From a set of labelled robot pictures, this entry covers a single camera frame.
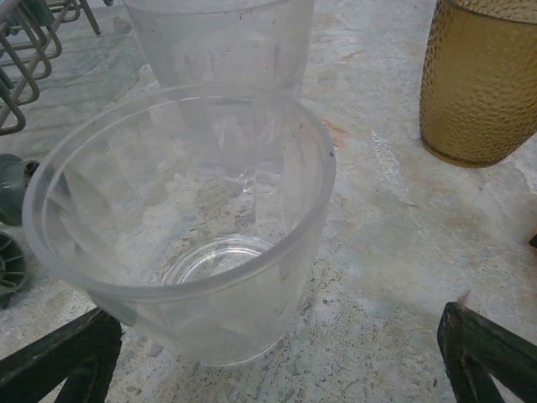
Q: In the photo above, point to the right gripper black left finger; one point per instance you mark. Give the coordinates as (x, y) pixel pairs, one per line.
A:
(42, 369)

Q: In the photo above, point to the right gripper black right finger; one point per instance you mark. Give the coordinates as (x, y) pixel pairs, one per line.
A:
(482, 348)

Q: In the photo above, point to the clear plastic cup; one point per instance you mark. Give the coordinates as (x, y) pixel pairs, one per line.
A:
(251, 302)
(218, 42)

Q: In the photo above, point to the amber textured plastic cup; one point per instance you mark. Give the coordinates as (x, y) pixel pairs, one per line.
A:
(474, 92)

